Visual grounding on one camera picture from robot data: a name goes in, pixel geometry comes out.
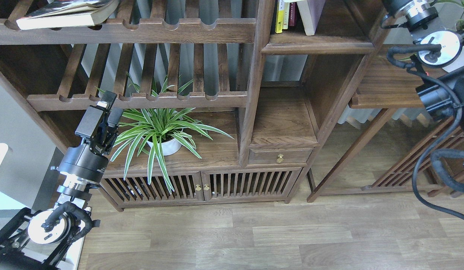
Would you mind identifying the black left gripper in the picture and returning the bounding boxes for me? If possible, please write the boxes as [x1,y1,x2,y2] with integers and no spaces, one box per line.
[52,91,124,183]

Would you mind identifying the small white purple book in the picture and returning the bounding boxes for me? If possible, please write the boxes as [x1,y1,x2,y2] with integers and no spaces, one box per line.
[297,0,326,36]

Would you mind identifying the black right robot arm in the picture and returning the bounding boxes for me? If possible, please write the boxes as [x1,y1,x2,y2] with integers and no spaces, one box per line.
[381,0,464,220]

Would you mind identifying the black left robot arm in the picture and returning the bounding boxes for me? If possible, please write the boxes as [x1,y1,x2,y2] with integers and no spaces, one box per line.
[0,91,123,270]

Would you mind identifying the wooden side shelf unit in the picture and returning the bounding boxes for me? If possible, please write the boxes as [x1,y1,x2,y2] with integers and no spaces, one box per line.
[306,45,453,203]

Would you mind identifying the spider plant in white pot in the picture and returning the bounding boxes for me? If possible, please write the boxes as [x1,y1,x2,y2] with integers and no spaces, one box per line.
[110,108,230,192]

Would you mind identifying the tan paperback book top left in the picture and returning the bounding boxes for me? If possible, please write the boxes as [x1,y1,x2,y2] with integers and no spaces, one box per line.
[16,0,119,30]

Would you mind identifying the dark wooden bookshelf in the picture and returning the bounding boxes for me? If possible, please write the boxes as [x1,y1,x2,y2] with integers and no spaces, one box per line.
[0,0,385,211]

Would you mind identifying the brass drawer knob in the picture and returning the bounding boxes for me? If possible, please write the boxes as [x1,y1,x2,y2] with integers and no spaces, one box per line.
[276,154,284,164]

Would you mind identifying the yellow book spine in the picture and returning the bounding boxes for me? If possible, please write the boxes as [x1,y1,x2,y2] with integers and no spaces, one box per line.
[273,0,285,34]

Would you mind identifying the cream book spine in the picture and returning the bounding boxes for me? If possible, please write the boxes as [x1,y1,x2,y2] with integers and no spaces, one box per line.
[282,1,290,30]

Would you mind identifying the red book spine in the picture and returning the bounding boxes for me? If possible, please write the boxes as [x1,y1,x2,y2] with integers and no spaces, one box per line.
[289,2,297,28]

